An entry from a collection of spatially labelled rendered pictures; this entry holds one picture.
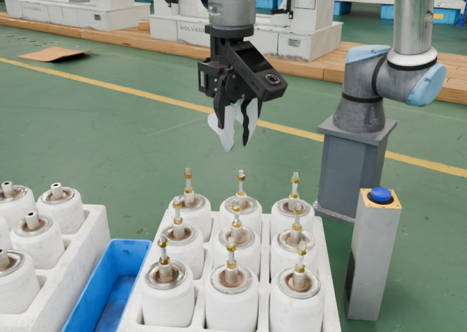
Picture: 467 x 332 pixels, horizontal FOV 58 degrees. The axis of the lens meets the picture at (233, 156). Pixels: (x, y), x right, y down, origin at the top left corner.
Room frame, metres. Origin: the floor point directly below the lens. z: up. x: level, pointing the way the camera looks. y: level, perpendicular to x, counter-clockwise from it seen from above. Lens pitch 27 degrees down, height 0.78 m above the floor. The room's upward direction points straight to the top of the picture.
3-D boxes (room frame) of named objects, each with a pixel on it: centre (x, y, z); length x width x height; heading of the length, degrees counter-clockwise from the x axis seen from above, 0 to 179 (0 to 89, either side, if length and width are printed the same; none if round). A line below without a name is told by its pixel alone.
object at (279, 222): (0.79, -0.13, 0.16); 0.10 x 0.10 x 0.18
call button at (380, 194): (0.73, -0.30, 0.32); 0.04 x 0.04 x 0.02
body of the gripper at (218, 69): (0.70, 0.01, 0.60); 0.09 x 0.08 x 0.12; 39
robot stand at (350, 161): (1.17, -0.37, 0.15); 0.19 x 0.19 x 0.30; 56
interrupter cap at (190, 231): (0.69, 0.11, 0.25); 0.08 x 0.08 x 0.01
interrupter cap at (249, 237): (0.68, -0.01, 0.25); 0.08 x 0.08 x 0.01
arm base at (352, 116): (1.17, -0.37, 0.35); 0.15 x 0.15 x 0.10
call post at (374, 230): (0.73, -0.30, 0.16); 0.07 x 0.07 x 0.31; 85
